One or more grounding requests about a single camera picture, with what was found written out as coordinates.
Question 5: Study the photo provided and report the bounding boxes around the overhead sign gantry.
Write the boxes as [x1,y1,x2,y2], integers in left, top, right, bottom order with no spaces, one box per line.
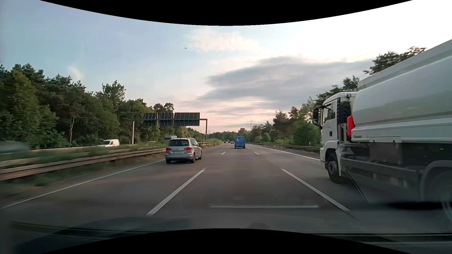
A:
[131,112,208,145]

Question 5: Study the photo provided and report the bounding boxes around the silver car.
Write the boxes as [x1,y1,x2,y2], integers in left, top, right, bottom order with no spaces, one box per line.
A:
[165,138,203,164]

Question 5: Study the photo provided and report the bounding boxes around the road markings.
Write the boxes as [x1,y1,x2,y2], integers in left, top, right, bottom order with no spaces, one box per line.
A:
[0,144,354,216]

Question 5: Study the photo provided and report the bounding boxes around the car's own bonnet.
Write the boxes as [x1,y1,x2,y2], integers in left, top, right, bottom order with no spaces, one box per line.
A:
[7,216,452,247]

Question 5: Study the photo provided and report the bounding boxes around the wood of green trees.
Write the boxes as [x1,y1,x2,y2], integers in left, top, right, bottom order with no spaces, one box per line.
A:
[0,63,224,149]
[208,46,427,146]

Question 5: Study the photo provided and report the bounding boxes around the white tanker lorry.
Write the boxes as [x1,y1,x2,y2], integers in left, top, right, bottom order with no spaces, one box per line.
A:
[312,39,452,221]

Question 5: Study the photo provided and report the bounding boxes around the grey asphalt road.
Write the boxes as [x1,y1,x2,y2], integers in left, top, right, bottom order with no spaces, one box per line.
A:
[0,143,452,244]

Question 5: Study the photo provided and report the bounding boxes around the metal guard rail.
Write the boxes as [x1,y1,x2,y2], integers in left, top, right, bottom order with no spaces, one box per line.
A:
[0,142,211,181]
[247,142,321,151]

